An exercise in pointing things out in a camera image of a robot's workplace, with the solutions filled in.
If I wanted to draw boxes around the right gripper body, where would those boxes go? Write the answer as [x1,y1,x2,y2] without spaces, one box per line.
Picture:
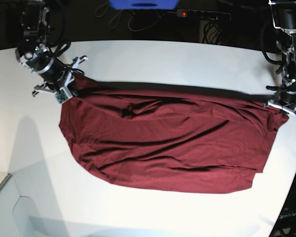
[32,55,88,98]

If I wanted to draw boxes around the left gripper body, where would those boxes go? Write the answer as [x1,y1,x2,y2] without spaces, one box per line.
[263,85,296,116]

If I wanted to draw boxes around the dark red t-shirt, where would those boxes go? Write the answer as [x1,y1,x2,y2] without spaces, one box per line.
[59,76,288,194]

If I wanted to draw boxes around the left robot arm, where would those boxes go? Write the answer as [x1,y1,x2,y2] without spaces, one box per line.
[259,0,296,118]

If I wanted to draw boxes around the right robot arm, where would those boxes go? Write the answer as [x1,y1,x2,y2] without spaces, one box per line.
[15,0,88,104]

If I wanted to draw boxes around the blue box at top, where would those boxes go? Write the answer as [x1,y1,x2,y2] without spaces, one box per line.
[109,0,179,10]

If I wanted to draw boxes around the black power strip red light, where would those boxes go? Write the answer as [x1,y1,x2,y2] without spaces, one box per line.
[176,9,231,21]

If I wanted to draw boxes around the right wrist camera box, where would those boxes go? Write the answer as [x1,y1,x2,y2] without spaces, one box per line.
[54,90,72,104]

